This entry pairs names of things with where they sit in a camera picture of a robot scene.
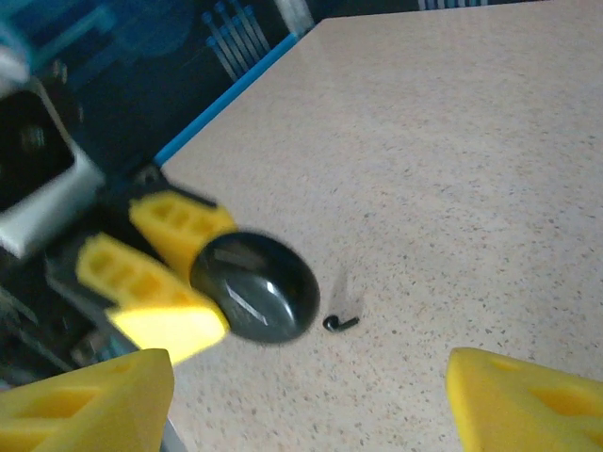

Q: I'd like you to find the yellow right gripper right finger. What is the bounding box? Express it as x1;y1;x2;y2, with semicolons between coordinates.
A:
445;347;603;452

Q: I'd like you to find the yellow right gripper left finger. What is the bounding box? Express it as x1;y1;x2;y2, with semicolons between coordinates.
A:
0;347;175;452

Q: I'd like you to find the black earbud charging case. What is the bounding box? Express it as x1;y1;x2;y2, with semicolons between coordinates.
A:
189;230;322;346

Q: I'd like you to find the black wireless earbud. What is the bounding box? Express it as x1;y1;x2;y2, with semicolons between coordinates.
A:
322;314;361;331

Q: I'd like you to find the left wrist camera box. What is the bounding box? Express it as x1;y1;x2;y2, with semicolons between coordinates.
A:
0;79;106;259

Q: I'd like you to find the aluminium frame post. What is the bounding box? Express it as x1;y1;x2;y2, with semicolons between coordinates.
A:
275;0;316;37

